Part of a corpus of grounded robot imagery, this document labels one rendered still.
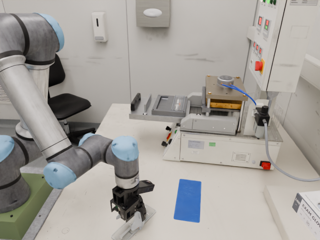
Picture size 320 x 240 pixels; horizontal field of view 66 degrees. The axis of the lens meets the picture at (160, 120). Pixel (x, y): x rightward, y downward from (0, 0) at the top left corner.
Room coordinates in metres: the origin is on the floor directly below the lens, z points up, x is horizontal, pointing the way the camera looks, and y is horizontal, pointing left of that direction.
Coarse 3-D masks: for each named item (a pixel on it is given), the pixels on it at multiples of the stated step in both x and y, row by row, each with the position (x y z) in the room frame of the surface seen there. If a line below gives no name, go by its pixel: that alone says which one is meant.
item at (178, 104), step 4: (176, 96) 1.25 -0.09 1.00; (180, 96) 1.25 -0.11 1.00; (184, 96) 1.25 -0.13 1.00; (176, 100) 1.19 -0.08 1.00; (180, 100) 1.19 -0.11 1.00; (176, 104) 1.14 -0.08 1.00; (180, 104) 1.14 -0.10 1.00; (172, 108) 1.10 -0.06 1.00; (176, 108) 1.10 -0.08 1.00; (180, 108) 1.10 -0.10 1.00
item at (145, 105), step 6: (150, 96) 1.25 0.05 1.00; (138, 102) 1.23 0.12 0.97; (144, 102) 1.24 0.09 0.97; (150, 102) 1.24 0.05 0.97; (138, 108) 1.16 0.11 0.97; (144, 108) 1.12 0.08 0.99; (150, 108) 1.16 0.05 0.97; (186, 108) 1.17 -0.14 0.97; (132, 114) 1.10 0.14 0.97; (138, 114) 1.09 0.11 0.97; (150, 114) 1.09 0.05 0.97; (186, 114) 1.10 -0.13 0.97; (150, 120) 1.08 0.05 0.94; (156, 120) 1.08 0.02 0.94; (162, 120) 1.07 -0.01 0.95; (168, 120) 1.07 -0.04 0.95; (174, 120) 1.07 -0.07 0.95; (180, 120) 1.06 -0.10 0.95
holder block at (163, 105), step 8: (160, 96) 1.26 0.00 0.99; (168, 96) 1.27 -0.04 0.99; (160, 104) 1.19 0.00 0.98; (168, 104) 1.16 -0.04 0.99; (184, 104) 1.16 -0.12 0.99; (152, 112) 1.09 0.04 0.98; (160, 112) 1.09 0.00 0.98; (168, 112) 1.08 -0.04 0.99; (176, 112) 1.07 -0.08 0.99; (184, 112) 1.07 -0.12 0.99
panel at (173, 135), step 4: (172, 124) 1.30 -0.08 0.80; (172, 128) 1.23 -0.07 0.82; (172, 132) 1.15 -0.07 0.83; (176, 132) 1.04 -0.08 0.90; (172, 136) 1.09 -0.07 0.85; (168, 140) 1.14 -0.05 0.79; (172, 140) 1.03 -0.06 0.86; (168, 144) 1.08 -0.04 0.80; (168, 148) 1.03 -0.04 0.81; (164, 152) 1.05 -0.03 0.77
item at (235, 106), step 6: (210, 102) 1.05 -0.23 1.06; (216, 102) 1.05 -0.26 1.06; (222, 102) 1.05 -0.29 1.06; (228, 102) 1.05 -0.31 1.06; (234, 102) 1.05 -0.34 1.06; (240, 102) 1.05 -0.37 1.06; (216, 108) 1.05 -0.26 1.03; (222, 108) 1.04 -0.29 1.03; (228, 108) 1.04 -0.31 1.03; (234, 108) 1.03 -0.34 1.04
